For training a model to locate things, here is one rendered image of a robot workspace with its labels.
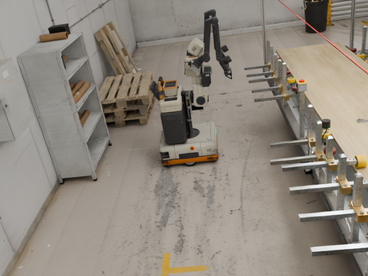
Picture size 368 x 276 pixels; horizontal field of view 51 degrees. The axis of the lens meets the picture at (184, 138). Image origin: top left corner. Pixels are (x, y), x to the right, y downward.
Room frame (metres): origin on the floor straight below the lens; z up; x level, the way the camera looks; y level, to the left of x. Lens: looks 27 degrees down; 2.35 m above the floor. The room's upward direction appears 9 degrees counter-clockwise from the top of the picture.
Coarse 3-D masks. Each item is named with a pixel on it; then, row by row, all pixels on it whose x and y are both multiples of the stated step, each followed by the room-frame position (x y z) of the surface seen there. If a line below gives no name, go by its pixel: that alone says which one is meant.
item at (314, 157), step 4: (304, 156) 2.36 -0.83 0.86; (308, 156) 2.35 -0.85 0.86; (312, 156) 2.34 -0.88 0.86; (316, 156) 2.33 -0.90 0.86; (272, 160) 2.37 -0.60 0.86; (276, 160) 2.36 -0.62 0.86; (280, 160) 2.35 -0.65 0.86; (284, 160) 2.35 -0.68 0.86; (288, 160) 2.34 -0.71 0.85; (292, 160) 2.34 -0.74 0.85; (296, 160) 2.34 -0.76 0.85; (300, 160) 2.33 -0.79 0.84; (304, 160) 2.33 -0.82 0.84; (308, 160) 2.33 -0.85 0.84; (312, 160) 2.33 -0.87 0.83; (272, 164) 2.36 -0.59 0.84; (276, 164) 2.35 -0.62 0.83
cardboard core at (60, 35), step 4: (60, 32) 4.48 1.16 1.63; (64, 32) 4.46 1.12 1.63; (40, 36) 4.49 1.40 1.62; (44, 36) 4.48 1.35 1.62; (48, 36) 4.47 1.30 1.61; (52, 36) 4.46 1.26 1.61; (56, 36) 4.45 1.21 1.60; (60, 36) 4.45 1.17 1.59; (64, 36) 4.44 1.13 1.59; (40, 40) 4.47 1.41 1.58; (44, 40) 4.47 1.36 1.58; (48, 40) 4.47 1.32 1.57; (52, 40) 4.47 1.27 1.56; (56, 40) 4.48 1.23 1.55
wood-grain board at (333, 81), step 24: (288, 48) 4.93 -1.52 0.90; (312, 48) 4.76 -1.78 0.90; (312, 72) 3.90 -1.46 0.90; (336, 72) 3.79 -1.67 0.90; (360, 72) 3.68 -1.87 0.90; (312, 96) 3.28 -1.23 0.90; (336, 96) 3.19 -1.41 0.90; (360, 96) 3.11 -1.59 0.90; (336, 120) 2.74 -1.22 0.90; (336, 144) 2.42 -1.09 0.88; (360, 144) 2.33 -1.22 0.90; (360, 168) 2.05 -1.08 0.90
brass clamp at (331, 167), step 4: (324, 156) 2.15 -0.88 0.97; (324, 160) 2.14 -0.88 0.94; (328, 160) 2.09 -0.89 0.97; (332, 160) 2.08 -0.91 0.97; (328, 164) 2.06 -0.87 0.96; (332, 164) 2.04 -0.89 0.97; (336, 164) 2.03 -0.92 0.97; (328, 168) 2.06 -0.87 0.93; (332, 168) 2.04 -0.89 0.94; (336, 168) 2.03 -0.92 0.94
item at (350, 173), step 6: (294, 84) 4.10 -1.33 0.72; (306, 102) 3.55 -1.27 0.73; (306, 108) 3.55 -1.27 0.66; (318, 120) 3.10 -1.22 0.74; (336, 150) 2.58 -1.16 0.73; (336, 156) 2.58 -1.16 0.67; (348, 168) 2.31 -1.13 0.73; (348, 174) 2.30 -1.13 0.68; (348, 180) 2.29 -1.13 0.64; (366, 192) 1.97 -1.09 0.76; (366, 198) 1.97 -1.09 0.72; (366, 204) 1.96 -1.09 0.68
